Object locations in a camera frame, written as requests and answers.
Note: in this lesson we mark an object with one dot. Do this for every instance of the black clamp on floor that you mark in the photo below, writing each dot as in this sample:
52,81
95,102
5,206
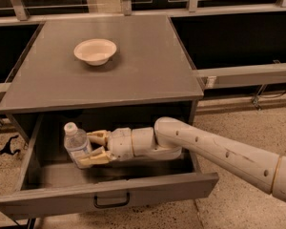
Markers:
7,149

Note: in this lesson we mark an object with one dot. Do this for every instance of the metal window railing frame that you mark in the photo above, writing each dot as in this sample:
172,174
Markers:
15,13

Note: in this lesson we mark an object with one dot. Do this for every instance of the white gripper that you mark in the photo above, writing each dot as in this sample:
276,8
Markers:
121,143

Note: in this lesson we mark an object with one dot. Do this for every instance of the grey metal cabinet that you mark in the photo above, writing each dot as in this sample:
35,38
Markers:
150,66

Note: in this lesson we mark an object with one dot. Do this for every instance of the black drawer handle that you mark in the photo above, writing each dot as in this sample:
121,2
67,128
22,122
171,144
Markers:
111,201

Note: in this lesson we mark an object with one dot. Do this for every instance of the white paper bowl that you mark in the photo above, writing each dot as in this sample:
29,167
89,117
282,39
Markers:
95,52

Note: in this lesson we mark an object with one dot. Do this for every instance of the clear plastic water bottle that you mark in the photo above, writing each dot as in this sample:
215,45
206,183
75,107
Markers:
77,144

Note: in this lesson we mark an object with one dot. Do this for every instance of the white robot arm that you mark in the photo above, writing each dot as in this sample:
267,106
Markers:
168,136

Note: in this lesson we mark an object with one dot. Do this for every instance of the grey open top drawer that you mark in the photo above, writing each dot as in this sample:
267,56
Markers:
49,183

